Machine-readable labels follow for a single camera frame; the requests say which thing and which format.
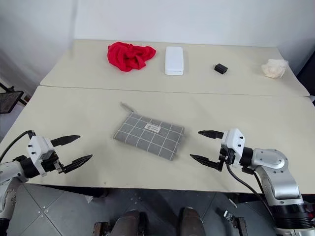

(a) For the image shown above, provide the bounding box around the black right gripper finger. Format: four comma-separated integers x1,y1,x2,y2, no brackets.
198,130,225,141
189,154,220,171

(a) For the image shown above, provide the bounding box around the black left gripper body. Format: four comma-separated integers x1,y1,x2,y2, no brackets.
40,149,66,176

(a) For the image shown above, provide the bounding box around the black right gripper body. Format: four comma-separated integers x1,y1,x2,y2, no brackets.
218,145,235,172

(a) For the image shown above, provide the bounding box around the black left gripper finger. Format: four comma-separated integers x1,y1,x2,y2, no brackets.
50,134,81,148
60,154,94,175

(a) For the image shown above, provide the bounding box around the grey checked fabric pouch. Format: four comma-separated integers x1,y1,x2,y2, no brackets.
112,102,186,162

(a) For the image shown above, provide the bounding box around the dark rounded shape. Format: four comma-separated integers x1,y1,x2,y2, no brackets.
181,206,205,236
115,210,146,236

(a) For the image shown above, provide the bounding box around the small black block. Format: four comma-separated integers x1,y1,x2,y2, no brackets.
213,63,228,74

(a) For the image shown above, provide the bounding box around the black metal stand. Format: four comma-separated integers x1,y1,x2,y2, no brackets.
0,82,30,115

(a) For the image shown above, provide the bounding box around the white rectangular box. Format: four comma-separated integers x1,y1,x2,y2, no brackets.
164,46,185,75

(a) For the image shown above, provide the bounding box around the crumpled white tissue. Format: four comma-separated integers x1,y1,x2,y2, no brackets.
260,58,289,79

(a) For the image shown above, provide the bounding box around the crumpled red cloth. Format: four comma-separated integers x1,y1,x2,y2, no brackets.
107,41,157,73

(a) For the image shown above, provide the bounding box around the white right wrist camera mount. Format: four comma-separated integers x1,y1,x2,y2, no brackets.
220,127,246,166

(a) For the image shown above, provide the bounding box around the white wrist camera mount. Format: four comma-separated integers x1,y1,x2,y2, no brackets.
220,127,246,166
27,136,55,176

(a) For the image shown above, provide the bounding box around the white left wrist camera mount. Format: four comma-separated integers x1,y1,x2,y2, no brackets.
27,136,55,176

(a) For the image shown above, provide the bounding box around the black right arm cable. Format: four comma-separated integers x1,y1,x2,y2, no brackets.
225,163,274,217

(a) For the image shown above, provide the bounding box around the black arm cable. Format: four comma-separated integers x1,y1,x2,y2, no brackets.
0,130,35,160
225,163,274,217

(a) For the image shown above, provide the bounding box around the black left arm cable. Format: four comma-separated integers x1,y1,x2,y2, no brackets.
0,130,35,160

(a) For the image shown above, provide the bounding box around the rusty metal bracket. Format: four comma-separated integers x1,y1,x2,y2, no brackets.
231,216,248,236
94,222,109,236

